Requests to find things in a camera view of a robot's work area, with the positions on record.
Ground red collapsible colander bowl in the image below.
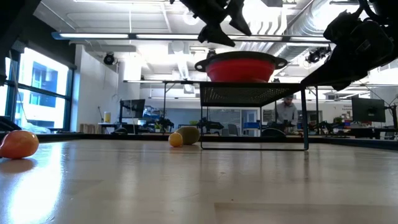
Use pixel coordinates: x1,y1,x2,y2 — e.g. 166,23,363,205
194,51,288,83

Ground black ceiling track lights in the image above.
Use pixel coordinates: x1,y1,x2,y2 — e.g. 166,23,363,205
305,46,332,65

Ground black perforated metal shelf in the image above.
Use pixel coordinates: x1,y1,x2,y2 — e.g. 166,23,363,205
198,81,310,151

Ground orange pear-shaped fruit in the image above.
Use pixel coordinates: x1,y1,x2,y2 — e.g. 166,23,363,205
0,129,40,160

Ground large window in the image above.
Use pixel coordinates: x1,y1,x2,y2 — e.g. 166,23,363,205
0,46,75,131

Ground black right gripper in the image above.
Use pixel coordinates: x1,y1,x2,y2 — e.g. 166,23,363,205
300,18,395,91

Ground person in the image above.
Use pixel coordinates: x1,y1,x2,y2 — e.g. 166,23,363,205
275,94,299,133

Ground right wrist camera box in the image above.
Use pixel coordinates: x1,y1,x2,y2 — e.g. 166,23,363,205
323,9,359,45

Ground long ceiling light strip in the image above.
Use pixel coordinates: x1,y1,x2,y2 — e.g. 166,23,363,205
51,30,332,44

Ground black ceiling spotlight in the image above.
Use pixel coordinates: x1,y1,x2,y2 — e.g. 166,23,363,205
103,52,116,66

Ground olive green round fruit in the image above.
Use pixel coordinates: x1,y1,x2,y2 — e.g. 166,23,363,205
175,125,201,146

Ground round ceiling lamp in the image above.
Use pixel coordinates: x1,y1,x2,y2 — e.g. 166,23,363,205
182,11,200,26

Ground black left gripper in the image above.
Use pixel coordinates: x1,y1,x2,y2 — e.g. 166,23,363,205
169,0,253,48

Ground black monitor on stand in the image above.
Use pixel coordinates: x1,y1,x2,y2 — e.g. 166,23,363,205
119,98,146,126

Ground wooden slat stack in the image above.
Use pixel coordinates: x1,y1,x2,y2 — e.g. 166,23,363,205
79,123,100,134

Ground black computer monitor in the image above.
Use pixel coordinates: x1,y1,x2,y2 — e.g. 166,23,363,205
351,96,387,123

